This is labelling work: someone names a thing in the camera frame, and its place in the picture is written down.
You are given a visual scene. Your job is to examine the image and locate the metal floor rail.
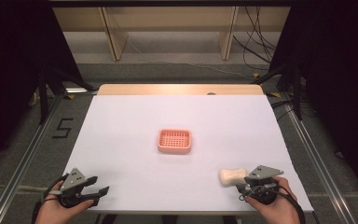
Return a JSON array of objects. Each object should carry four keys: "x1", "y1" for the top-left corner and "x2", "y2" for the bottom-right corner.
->
[
  {"x1": 281, "y1": 92, "x2": 358, "y2": 224},
  {"x1": 0, "y1": 90, "x2": 90, "y2": 224}
]

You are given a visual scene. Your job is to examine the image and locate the person's left hand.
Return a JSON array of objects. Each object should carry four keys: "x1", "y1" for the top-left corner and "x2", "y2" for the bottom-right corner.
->
[{"x1": 34, "y1": 180, "x2": 95, "y2": 224}]

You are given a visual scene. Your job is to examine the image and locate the bundle of black floor cables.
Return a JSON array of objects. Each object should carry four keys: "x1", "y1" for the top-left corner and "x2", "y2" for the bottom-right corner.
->
[{"x1": 232, "y1": 6, "x2": 278, "y2": 72}]

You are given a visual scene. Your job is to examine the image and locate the black stand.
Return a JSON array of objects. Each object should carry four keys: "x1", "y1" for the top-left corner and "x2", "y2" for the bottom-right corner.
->
[
  {"x1": 36, "y1": 62, "x2": 96, "y2": 126},
  {"x1": 253, "y1": 52, "x2": 304, "y2": 121}
]

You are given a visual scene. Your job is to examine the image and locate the person's right hand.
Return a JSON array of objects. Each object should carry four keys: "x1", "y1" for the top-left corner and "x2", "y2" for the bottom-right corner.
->
[{"x1": 244, "y1": 175, "x2": 302, "y2": 224}]

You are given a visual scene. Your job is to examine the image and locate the light wooden shelf unit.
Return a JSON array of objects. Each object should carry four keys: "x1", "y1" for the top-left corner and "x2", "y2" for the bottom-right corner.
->
[{"x1": 52, "y1": 6, "x2": 292, "y2": 62}]

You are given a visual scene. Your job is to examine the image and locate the black curtain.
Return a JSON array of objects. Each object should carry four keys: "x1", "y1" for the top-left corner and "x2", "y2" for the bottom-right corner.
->
[
  {"x1": 268, "y1": 0, "x2": 358, "y2": 200},
  {"x1": 0, "y1": 0, "x2": 85, "y2": 175}
]

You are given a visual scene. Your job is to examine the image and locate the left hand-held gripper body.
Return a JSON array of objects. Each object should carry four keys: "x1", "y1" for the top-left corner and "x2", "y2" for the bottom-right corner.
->
[{"x1": 58, "y1": 167, "x2": 91, "y2": 209}]

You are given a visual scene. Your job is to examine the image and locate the white paper sheet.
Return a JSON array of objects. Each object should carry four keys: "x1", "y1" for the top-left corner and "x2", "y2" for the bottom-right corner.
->
[{"x1": 62, "y1": 94, "x2": 315, "y2": 213}]

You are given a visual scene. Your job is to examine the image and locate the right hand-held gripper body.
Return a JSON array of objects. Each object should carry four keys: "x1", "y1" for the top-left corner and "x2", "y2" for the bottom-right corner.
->
[{"x1": 243, "y1": 164, "x2": 285, "y2": 205}]

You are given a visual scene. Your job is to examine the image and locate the pink soap dish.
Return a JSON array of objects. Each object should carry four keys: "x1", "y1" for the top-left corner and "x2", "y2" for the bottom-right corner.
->
[{"x1": 157, "y1": 128, "x2": 193, "y2": 155}]

